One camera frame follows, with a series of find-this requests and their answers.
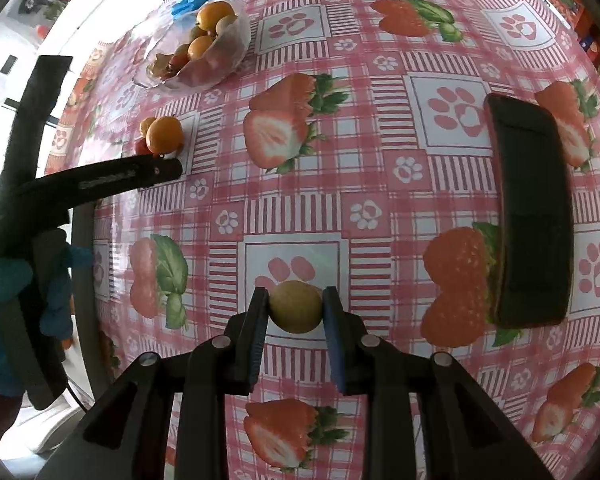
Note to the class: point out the clear glass bowl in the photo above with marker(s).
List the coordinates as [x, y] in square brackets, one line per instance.
[220, 65]

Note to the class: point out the white shelf unit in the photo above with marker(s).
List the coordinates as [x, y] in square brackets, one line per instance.
[50, 25]

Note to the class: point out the white chair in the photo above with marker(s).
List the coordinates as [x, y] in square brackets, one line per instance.
[50, 425]

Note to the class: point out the tan round longan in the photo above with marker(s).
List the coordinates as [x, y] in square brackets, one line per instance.
[227, 24]
[296, 307]

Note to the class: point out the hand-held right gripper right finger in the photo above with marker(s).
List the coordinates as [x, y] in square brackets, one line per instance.
[332, 340]

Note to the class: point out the medium smooth orange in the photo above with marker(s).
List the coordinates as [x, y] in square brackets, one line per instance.
[201, 48]

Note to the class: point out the large smooth orange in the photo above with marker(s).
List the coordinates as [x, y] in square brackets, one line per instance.
[214, 14]

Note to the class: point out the pink strawberry printed tablecloth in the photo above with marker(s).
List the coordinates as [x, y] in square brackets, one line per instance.
[380, 185]

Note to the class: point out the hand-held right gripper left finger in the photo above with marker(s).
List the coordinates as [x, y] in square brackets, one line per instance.
[256, 340]

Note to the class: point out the orange cherry tomato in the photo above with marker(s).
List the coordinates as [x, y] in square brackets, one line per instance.
[146, 126]

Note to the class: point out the physalis in dry husk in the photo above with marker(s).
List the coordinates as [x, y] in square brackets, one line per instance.
[160, 64]

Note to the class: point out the red gift box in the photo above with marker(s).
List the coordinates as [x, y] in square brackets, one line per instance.
[592, 50]

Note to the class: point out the dark red cherry tomato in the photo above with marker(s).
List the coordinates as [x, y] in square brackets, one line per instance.
[141, 146]

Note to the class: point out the small green citrus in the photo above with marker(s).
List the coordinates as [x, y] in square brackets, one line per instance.
[196, 32]
[182, 50]

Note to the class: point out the small smooth orange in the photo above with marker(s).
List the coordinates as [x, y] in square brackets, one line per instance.
[164, 134]

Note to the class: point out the person's left hand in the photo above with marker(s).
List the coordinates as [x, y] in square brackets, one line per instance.
[0, 280]

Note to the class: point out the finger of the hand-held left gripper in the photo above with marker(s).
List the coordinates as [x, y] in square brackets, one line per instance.
[110, 179]
[40, 105]

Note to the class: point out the black rectangular tray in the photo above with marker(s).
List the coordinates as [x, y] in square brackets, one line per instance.
[530, 210]

